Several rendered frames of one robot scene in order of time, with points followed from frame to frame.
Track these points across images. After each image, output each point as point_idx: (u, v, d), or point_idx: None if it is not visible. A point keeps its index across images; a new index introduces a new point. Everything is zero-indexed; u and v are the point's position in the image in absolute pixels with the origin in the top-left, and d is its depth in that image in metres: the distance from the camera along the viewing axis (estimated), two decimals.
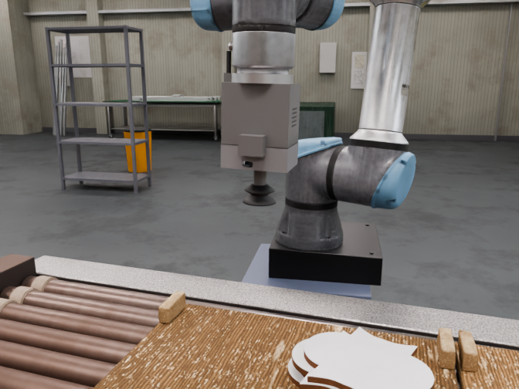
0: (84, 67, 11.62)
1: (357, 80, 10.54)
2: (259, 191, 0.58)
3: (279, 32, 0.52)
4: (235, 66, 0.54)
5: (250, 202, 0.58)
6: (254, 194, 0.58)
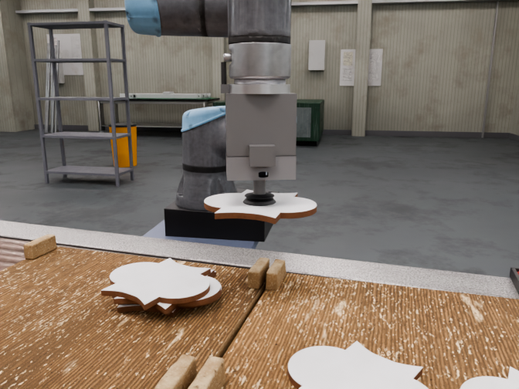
0: (76, 65, 11.71)
1: (346, 78, 10.63)
2: (263, 191, 0.58)
3: (284, 44, 0.53)
4: (239, 77, 0.54)
5: (256, 203, 0.58)
6: (259, 194, 0.58)
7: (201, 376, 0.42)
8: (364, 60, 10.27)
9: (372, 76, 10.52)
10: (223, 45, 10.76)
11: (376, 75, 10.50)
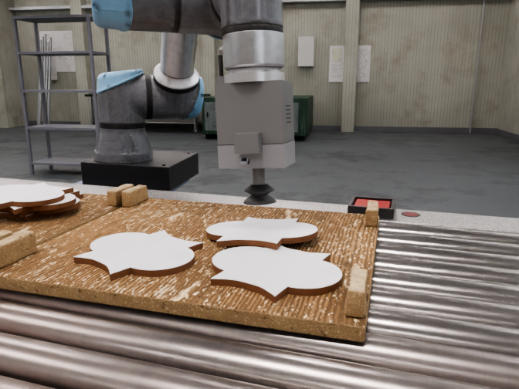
0: (68, 62, 11.81)
1: (335, 74, 10.73)
2: (258, 190, 0.58)
3: (267, 31, 0.53)
4: (227, 68, 0.55)
5: (250, 202, 0.58)
6: (254, 193, 0.58)
7: (6, 238, 0.52)
8: (352, 56, 10.38)
9: (361, 72, 10.63)
10: (214, 42, 10.86)
11: (364, 71, 10.61)
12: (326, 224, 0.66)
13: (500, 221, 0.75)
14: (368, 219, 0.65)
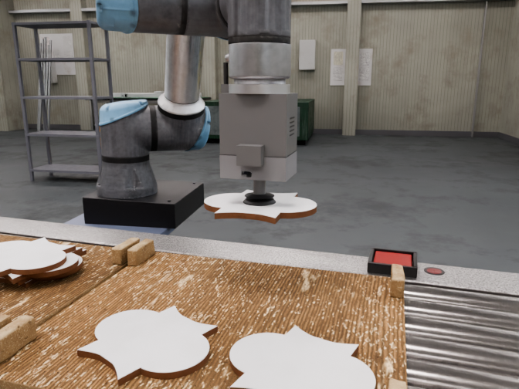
0: (68, 65, 11.77)
1: (337, 77, 10.69)
2: (259, 191, 0.58)
3: (275, 43, 0.52)
4: (232, 78, 0.55)
5: (250, 202, 0.58)
6: (254, 194, 0.58)
7: (3, 329, 0.48)
8: (354, 59, 10.33)
9: (362, 76, 10.58)
10: (215, 45, 10.81)
11: (366, 75, 10.56)
12: (347, 294, 0.62)
13: None
14: (395, 289, 0.60)
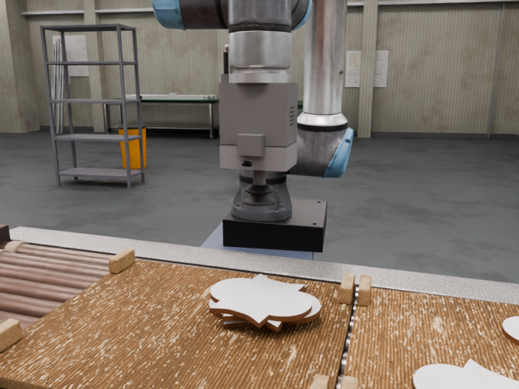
0: (81, 66, 11.73)
1: (352, 79, 10.65)
2: (259, 191, 0.58)
3: (276, 32, 0.52)
4: (232, 67, 0.55)
5: (250, 202, 0.58)
6: (254, 194, 0.58)
7: None
8: (370, 61, 10.29)
9: (378, 78, 10.54)
10: None
11: (381, 76, 10.52)
12: None
13: None
14: None
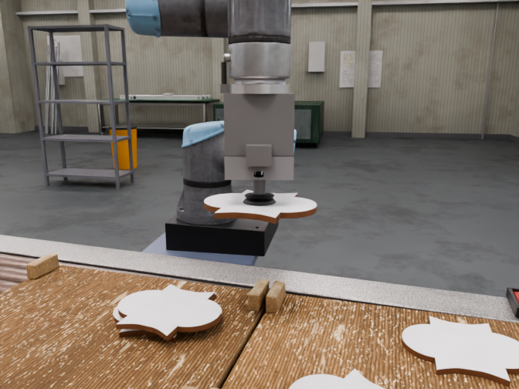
0: (76, 66, 11.72)
1: (346, 79, 10.64)
2: (262, 191, 0.58)
3: (282, 43, 0.53)
4: (236, 77, 0.54)
5: (254, 203, 0.58)
6: (257, 194, 0.58)
7: None
8: (364, 62, 10.28)
9: (371, 78, 10.53)
10: (224, 47, 10.77)
11: (375, 76, 10.51)
12: None
13: None
14: None
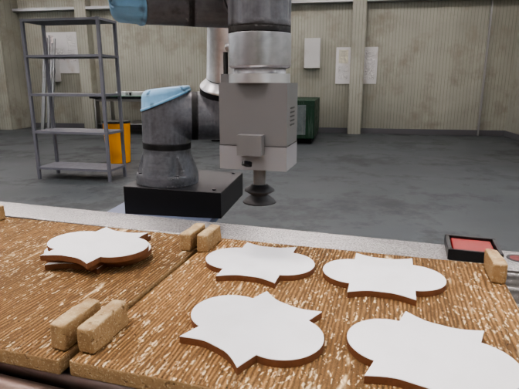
0: (72, 63, 11.73)
1: (342, 76, 10.64)
2: (259, 191, 0.58)
3: (276, 32, 0.52)
4: (232, 67, 0.54)
5: (250, 202, 0.58)
6: (254, 194, 0.58)
7: (98, 314, 0.44)
8: (359, 58, 10.29)
9: (368, 74, 10.54)
10: None
11: (371, 73, 10.52)
12: None
13: None
14: (496, 275, 0.56)
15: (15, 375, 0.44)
